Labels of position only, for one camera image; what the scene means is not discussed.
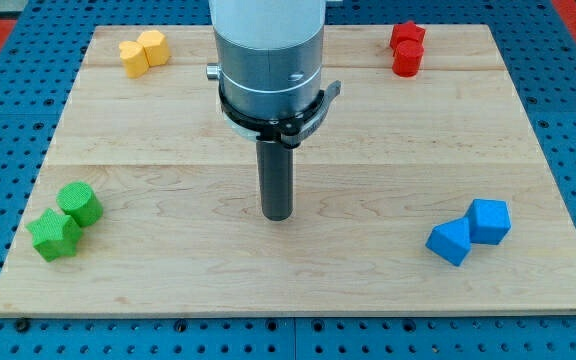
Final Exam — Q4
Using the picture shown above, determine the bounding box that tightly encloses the red star block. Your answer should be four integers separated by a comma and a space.
389, 20, 426, 50

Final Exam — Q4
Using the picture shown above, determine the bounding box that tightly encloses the black clamp ring with lever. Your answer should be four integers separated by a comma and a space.
218, 80, 342, 150

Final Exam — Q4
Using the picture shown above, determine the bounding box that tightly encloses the wooden board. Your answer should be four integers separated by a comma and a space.
0, 25, 576, 319

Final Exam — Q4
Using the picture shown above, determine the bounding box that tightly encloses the green cylinder block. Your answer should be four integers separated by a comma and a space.
56, 181, 103, 227

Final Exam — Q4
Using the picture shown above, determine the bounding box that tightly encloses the blue cube block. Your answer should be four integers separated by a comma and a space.
465, 199, 511, 245

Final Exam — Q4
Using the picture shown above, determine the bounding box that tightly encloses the green star block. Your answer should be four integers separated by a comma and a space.
25, 209, 83, 262

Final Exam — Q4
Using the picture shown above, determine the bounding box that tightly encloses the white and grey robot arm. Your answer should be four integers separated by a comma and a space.
209, 0, 326, 139

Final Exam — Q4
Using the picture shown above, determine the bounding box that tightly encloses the yellow hexagon block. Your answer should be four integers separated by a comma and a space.
137, 30, 171, 67

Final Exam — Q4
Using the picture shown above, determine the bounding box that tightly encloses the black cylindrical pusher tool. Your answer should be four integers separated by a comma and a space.
256, 142, 293, 221

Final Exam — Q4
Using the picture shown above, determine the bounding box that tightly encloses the red cylinder block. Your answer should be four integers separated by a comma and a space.
392, 40, 425, 77

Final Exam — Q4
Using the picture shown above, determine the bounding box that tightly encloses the yellow heart block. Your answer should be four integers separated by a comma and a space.
118, 41, 150, 78

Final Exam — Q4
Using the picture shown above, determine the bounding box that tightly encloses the blue triangular block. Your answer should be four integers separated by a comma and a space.
425, 217, 471, 266

